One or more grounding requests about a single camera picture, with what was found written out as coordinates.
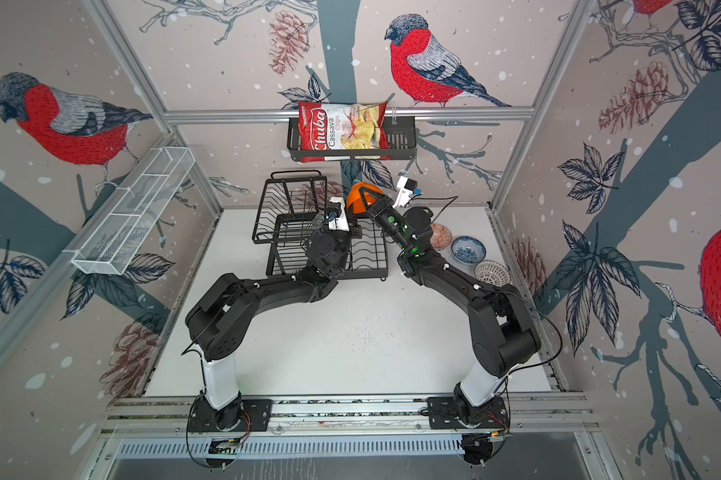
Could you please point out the black two-tier dish rack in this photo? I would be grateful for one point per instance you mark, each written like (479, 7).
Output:
(291, 211)

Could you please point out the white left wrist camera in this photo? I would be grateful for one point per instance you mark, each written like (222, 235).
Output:
(336, 214)

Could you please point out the white red dotted bowl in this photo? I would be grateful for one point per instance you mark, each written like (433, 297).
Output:
(492, 272)

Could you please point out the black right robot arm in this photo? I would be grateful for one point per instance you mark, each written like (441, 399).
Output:
(502, 332)

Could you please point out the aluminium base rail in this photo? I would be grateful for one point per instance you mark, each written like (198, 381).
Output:
(286, 427)

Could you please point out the blue floral ceramic bowl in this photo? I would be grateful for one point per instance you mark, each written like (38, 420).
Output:
(467, 250)

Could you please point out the red cassava chips bag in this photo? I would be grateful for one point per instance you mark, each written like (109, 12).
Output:
(328, 127)

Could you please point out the black wall-mounted wire basket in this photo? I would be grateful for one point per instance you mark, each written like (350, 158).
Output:
(399, 132)

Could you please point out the plain orange bowl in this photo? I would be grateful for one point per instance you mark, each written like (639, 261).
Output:
(361, 196)

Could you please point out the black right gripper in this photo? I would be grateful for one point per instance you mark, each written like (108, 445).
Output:
(384, 215)

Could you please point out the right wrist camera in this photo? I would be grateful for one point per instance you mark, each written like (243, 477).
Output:
(407, 190)

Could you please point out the white wire mesh wall shelf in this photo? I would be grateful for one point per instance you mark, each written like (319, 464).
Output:
(116, 239)

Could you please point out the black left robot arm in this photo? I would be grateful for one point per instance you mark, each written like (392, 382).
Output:
(219, 321)

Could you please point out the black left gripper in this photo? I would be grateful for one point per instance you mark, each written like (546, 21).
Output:
(352, 230)

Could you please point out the orange patterned ceramic bowl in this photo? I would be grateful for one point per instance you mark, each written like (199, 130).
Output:
(441, 237)

